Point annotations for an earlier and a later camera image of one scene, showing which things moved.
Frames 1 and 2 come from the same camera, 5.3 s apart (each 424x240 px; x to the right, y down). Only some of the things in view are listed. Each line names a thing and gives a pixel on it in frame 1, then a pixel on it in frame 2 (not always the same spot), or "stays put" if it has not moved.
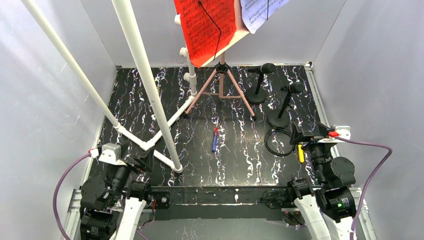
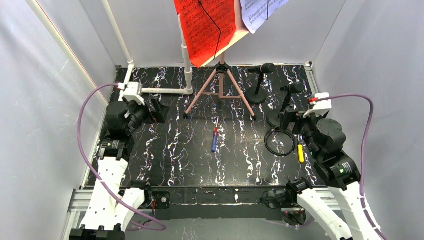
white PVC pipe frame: [122, 10] -> [95, 80]
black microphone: [265, 68] stays put
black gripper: [294, 87] stays put
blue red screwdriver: [215, 137] stays put
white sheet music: [255, 12] stays put
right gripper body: [315, 143] -> [294, 121]
